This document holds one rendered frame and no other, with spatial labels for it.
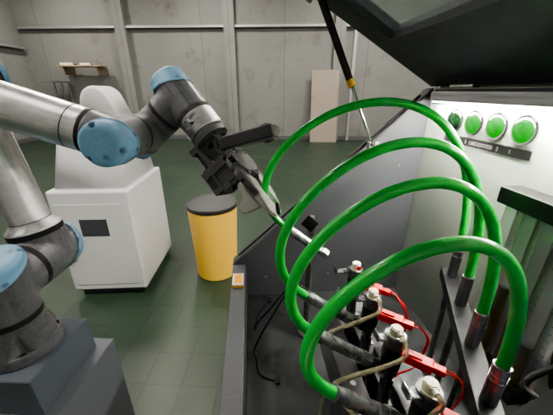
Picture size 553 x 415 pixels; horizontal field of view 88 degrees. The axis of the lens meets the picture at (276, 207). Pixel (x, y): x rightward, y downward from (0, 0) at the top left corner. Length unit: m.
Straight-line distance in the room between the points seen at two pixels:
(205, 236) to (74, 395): 1.52
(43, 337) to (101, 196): 1.45
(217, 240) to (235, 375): 1.69
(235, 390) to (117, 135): 0.47
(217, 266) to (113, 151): 1.94
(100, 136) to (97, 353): 0.63
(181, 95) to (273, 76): 8.84
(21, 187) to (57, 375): 0.43
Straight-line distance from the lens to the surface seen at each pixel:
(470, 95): 0.73
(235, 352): 0.66
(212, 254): 2.32
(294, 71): 9.42
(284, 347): 0.82
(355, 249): 0.94
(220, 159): 0.55
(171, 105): 0.62
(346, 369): 0.60
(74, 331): 0.91
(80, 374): 0.94
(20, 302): 0.82
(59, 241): 0.88
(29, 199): 0.86
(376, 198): 0.33
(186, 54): 9.94
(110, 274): 2.48
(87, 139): 0.53
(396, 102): 0.53
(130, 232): 2.24
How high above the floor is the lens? 1.44
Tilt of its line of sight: 22 degrees down
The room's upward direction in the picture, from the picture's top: straight up
